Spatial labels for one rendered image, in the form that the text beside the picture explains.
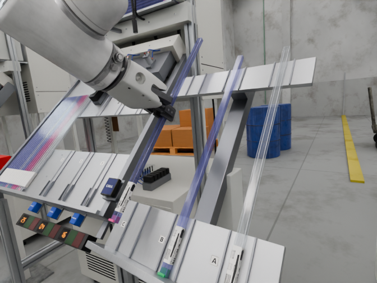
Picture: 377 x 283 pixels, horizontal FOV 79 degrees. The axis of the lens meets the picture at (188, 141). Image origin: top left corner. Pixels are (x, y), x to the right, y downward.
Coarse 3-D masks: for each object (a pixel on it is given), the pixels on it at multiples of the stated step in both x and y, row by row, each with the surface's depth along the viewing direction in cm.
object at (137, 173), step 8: (200, 40) 62; (192, 48) 61; (192, 56) 59; (184, 72) 57; (184, 80) 57; (176, 88) 55; (176, 96) 55; (160, 120) 51; (160, 128) 51; (152, 136) 50; (152, 144) 49; (144, 152) 48; (144, 160) 47; (136, 168) 47; (136, 176) 46; (112, 216) 43; (120, 216) 43
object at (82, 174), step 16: (48, 160) 90; (64, 160) 86; (80, 160) 81; (96, 160) 78; (112, 160) 74; (48, 176) 83; (64, 176) 79; (80, 176) 76; (96, 176) 73; (112, 176) 70; (32, 192) 81; (48, 192) 77; (64, 192) 74; (80, 192) 71; (96, 192) 68; (96, 208) 64
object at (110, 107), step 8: (176, 64) 97; (168, 80) 91; (80, 88) 122; (88, 88) 118; (72, 96) 119; (104, 104) 100; (112, 104) 97; (120, 104) 94; (88, 112) 101; (96, 112) 98; (104, 112) 96; (112, 112) 93; (120, 112) 91; (128, 112) 88; (136, 112) 86; (144, 112) 84
